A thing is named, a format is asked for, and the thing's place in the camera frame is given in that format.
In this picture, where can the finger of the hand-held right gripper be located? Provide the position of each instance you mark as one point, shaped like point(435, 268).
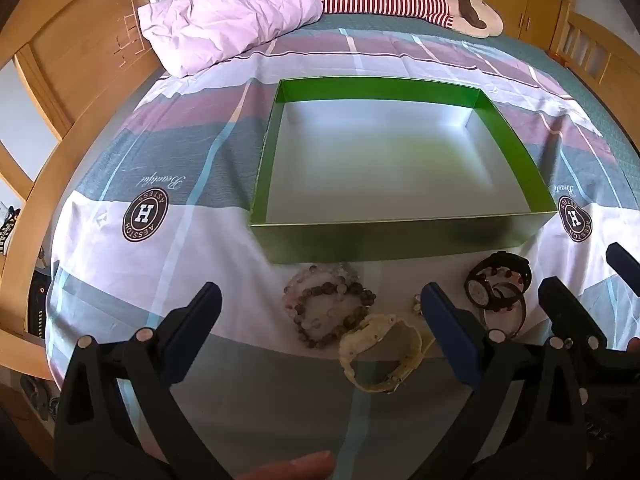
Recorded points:
point(625, 262)
point(570, 315)

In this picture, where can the dark metal bangle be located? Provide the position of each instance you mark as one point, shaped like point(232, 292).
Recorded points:
point(523, 307)

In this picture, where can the wooden headboard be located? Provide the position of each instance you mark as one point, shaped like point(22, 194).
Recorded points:
point(75, 60)

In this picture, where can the person's left hand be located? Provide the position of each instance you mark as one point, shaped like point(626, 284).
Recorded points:
point(290, 467)

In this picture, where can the black wrist watch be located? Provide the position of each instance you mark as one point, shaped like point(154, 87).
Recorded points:
point(477, 290)

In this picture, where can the cream wrist watch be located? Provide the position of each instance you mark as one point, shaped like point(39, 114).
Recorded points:
point(370, 327)

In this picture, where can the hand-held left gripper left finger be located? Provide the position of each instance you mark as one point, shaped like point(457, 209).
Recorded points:
point(192, 330)

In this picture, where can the wooden footboard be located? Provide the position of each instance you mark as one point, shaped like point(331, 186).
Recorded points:
point(595, 40)

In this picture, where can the green cardboard box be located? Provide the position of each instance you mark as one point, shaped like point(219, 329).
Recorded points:
point(375, 160)

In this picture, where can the printed bedsheet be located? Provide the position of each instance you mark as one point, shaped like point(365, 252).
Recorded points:
point(150, 285)

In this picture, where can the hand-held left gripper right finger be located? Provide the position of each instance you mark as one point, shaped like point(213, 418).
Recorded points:
point(450, 330)

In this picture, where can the small pale gold trinket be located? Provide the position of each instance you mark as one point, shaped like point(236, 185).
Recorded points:
point(416, 304)

